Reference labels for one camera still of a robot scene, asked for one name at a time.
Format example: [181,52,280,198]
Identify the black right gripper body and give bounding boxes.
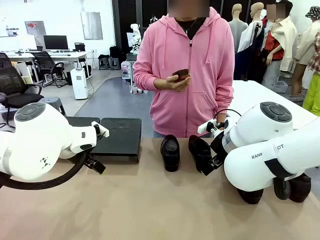
[209,131,228,164]

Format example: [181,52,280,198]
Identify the person's right forearm pink sleeve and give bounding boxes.
[132,61,161,91]

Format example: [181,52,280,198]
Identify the person's left forearm pink sleeve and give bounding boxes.
[211,74,236,121]

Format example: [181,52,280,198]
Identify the person's right hand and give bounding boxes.
[153,74,192,92]

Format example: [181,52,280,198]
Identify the person in pink hoodie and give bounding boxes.
[132,6,236,139]

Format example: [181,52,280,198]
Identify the white table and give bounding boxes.
[226,79,318,131]

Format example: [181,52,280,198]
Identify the grey plastic stool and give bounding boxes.
[39,96,67,117]

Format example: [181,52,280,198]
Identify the white air purifier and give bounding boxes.
[70,67,89,101]

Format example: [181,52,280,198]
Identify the small black stool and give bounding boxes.
[97,56,111,71]
[109,57,121,71]

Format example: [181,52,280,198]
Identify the lime green trousers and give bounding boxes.
[302,72,320,117]

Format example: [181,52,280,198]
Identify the white office desk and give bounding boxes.
[4,50,92,84]

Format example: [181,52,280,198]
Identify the black mesh office chair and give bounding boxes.
[31,51,69,89]
[0,65,44,126]

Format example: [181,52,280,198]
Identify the mannequin in white navy jacket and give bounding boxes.
[237,2,267,79]

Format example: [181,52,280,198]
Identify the black backpack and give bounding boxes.
[108,45,124,60]

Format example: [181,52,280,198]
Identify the mannequin in grey tank top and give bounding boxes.
[227,3,249,55]

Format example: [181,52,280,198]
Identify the mannequin in red top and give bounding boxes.
[260,0,299,91]

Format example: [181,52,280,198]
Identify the black computer monitor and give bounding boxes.
[43,35,69,51]

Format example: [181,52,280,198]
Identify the mannequin in beige coat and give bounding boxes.
[290,17,320,99]

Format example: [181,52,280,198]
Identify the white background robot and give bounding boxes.
[129,23,143,55]

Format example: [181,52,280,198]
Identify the patterned bucket hat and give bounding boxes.
[305,6,320,19]

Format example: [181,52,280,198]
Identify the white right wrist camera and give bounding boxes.
[197,119,217,135]

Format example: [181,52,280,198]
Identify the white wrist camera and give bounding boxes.
[197,119,217,135]
[91,120,110,139]

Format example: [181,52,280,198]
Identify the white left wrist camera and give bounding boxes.
[91,120,110,139]

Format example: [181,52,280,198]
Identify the thin black camera cable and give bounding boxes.
[214,108,242,126]

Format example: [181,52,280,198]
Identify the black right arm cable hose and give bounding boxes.
[264,157,295,180]

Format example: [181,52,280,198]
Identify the silver cross necklace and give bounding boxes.
[178,17,199,36]

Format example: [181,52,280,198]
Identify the silver wall panel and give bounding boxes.
[80,11,104,41]

